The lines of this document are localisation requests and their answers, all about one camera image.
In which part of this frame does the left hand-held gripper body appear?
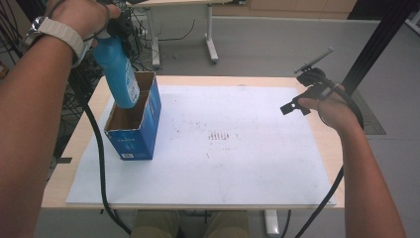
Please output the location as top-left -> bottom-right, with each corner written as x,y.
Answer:
106,12 -> 134,56

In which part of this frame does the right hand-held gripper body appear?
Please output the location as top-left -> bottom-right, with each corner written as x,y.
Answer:
293,47 -> 335,102

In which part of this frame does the blue plastic bottle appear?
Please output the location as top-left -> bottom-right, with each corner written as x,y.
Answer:
92,35 -> 141,110

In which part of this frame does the blue cardboard box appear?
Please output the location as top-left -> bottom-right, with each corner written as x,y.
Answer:
104,70 -> 162,162

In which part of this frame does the person's right hand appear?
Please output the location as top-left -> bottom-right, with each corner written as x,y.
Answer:
297,83 -> 362,133

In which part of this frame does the person's left hand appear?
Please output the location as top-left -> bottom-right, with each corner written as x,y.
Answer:
45,0 -> 122,40

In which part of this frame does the light wooden table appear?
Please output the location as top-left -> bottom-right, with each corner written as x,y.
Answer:
41,75 -> 346,211

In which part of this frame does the wristwatch with beige band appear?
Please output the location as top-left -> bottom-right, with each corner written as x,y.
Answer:
19,16 -> 89,68

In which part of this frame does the white paper sheet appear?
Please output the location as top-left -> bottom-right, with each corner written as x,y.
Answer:
65,84 -> 337,206

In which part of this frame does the white desk with metal legs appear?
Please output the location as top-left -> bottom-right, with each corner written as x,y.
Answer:
126,0 -> 248,68

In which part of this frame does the white table leg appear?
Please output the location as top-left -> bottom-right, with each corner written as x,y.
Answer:
263,209 -> 280,236

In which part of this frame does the person's right leg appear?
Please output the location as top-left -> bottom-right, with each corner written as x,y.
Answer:
202,209 -> 251,238

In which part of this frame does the person's leg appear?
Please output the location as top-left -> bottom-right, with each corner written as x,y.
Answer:
129,209 -> 182,238
202,209 -> 251,238

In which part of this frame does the person's left leg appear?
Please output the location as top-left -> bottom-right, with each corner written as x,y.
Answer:
129,209 -> 182,238

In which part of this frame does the thin grey wrist cord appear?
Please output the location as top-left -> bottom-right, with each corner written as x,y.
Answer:
49,0 -> 112,43

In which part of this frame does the black metal post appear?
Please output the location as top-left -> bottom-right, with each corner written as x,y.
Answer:
342,0 -> 420,94

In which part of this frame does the black floor cable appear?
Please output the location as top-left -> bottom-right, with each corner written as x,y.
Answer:
281,209 -> 292,238

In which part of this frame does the thick black left gripper cable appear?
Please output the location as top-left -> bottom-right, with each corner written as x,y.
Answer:
67,67 -> 134,236

